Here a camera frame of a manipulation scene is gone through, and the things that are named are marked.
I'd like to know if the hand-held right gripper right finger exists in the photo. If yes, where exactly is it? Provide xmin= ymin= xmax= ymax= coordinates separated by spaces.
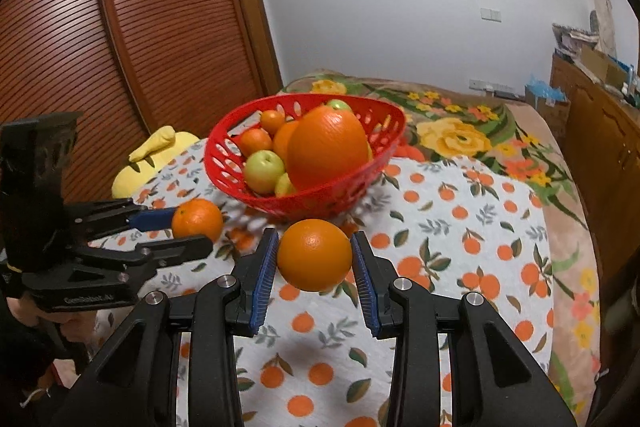
xmin=350 ymin=231 xmax=578 ymax=427

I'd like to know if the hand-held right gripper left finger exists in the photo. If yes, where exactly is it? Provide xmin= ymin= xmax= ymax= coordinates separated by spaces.
xmin=65 ymin=227 xmax=280 ymax=427

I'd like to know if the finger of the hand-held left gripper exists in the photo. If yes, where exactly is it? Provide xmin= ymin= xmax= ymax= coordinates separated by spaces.
xmin=80 ymin=234 xmax=214 ymax=279
xmin=67 ymin=198 xmax=176 ymax=238

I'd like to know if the red perforated plastic basket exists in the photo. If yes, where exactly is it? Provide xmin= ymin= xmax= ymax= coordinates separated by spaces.
xmin=204 ymin=93 xmax=407 ymax=223

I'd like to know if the yellow-green pomelo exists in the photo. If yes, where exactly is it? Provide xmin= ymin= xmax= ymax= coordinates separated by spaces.
xmin=274 ymin=141 xmax=375 ymax=198

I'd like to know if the pale green apple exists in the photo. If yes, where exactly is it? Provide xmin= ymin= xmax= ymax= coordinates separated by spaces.
xmin=243 ymin=150 xmax=287 ymax=195

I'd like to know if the large orange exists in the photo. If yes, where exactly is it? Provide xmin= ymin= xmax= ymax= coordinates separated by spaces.
xmin=287 ymin=107 xmax=371 ymax=192

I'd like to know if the yellow plush toy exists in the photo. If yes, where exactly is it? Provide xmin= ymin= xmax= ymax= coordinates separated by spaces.
xmin=111 ymin=125 xmax=201 ymax=200

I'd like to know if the orange-print white cloth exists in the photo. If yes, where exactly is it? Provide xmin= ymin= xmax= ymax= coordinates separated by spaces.
xmin=85 ymin=142 xmax=556 ymax=427

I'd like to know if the floral blanket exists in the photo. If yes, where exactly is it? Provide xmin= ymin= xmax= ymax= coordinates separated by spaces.
xmin=280 ymin=68 xmax=608 ymax=427

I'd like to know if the wooden louvered wardrobe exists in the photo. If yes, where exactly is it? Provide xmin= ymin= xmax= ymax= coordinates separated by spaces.
xmin=0 ymin=0 xmax=283 ymax=228

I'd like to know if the cardboard box with blue bags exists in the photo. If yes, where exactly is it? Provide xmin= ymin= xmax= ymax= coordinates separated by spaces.
xmin=524 ymin=76 xmax=572 ymax=142

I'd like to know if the wooden sideboard cabinet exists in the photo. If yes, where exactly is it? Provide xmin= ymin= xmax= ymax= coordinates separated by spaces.
xmin=550 ymin=52 xmax=640 ymax=258

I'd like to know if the stack of newspapers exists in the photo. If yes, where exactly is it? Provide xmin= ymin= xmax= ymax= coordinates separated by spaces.
xmin=551 ymin=22 xmax=598 ymax=60

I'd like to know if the open cardboard box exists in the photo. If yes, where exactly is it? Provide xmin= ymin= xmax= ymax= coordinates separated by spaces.
xmin=579 ymin=44 xmax=628 ymax=88

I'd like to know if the white wall outlet strip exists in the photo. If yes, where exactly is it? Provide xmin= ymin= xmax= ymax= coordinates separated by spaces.
xmin=467 ymin=78 xmax=516 ymax=92

